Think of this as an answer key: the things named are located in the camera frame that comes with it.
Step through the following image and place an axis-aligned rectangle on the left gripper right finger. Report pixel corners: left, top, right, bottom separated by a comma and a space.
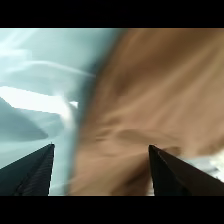
148, 144, 224, 197

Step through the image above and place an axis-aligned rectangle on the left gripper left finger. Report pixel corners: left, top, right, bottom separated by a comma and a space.
0, 142, 56, 197

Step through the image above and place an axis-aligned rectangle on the brown shirt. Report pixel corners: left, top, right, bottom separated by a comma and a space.
68, 28, 224, 197

